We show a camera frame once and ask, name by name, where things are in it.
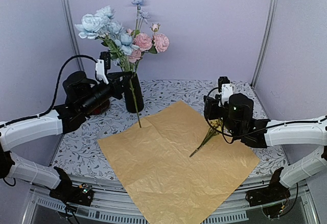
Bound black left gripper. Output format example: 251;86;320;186
81;70;132;115

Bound yellow daisy stem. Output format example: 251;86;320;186
190;119;223;157

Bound pink rose stem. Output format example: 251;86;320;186
137;23;170;69
126;28;144;74

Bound blue peony stem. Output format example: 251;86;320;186
74;5;143;129

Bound thin blue flower stem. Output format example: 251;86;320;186
131;0;151;37

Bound orange wrapping paper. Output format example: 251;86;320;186
98;101;260;223

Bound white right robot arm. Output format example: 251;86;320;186
203;93;326;201

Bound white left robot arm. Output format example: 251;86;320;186
1;71;132;200

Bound tall black vase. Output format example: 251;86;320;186
124;74;144;114

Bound floral patterned tablecloth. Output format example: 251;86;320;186
52;80;288;181

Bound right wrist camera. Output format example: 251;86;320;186
218;76;235;107

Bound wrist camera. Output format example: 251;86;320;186
218;76;235;107
96;51;111;84

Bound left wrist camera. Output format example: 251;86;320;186
96;51;111;84

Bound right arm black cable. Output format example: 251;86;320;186
203;87;327;144

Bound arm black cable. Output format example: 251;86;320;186
0;55;99;127
203;87;327;144

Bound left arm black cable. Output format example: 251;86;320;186
0;55;99;127

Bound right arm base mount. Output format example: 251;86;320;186
245;167;291;219

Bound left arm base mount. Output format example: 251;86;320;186
49;167;94;207

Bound aluminium front rail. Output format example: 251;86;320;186
22;176;322;223

